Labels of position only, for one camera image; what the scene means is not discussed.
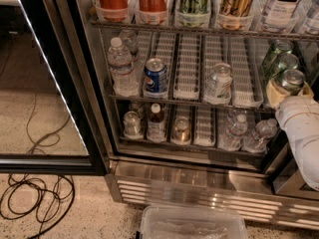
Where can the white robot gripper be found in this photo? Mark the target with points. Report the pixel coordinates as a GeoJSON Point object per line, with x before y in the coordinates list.
{"type": "Point", "coordinates": [296, 111]}

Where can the green soda can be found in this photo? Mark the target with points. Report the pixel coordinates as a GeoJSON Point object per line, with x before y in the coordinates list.
{"type": "Point", "coordinates": [291, 80]}
{"type": "Point", "coordinates": [276, 48]}
{"type": "Point", "coordinates": [283, 62]}

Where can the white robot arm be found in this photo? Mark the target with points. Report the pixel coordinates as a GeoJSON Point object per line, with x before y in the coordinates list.
{"type": "Point", "coordinates": [305, 149]}

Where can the white soda can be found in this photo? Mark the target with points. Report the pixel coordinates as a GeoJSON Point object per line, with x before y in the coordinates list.
{"type": "Point", "coordinates": [219, 81]}

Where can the stainless steel fridge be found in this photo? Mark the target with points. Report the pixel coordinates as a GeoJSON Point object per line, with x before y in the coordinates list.
{"type": "Point", "coordinates": [263, 187]}

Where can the gold tall drink can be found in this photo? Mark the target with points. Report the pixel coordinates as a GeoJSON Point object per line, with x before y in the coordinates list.
{"type": "Point", "coordinates": [234, 14]}

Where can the gold bottom can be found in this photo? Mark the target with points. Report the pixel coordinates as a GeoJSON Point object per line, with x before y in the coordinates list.
{"type": "Point", "coordinates": [181, 129]}

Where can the green tall drink can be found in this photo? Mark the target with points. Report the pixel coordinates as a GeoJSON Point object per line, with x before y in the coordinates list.
{"type": "Point", "coordinates": [192, 13]}

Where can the blue Pepsi can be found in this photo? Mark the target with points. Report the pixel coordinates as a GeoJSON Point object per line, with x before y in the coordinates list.
{"type": "Point", "coordinates": [155, 76]}

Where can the open glass fridge door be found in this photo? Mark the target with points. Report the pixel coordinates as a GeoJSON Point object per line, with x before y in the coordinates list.
{"type": "Point", "coordinates": [49, 112]}

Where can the lying bottom water bottle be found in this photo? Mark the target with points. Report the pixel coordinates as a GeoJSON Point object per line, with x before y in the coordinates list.
{"type": "Point", "coordinates": [256, 140]}

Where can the white labelled drink bottle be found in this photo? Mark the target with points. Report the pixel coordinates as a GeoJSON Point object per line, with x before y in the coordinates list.
{"type": "Point", "coordinates": [276, 15]}

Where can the brown tea bottle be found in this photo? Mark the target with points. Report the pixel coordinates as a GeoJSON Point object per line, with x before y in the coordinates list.
{"type": "Point", "coordinates": [156, 125]}

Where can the small clear bottom bottle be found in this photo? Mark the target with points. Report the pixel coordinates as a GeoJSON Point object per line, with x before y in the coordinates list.
{"type": "Point", "coordinates": [132, 123]}

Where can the front clear water bottle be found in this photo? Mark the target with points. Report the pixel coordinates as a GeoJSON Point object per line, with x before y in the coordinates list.
{"type": "Point", "coordinates": [122, 69]}

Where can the clear water bottle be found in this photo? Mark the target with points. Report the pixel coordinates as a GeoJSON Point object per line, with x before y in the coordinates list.
{"type": "Point", "coordinates": [122, 69]}
{"type": "Point", "coordinates": [130, 39]}

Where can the rear clear water bottle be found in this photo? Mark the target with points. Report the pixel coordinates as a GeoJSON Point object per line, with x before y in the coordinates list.
{"type": "Point", "coordinates": [130, 39]}

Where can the clear plastic bin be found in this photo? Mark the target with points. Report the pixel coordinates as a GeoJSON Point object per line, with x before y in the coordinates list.
{"type": "Point", "coordinates": [172, 222]}

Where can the red Coca-Cola bottle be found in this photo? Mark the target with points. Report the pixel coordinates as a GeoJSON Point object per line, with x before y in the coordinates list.
{"type": "Point", "coordinates": [114, 10]}

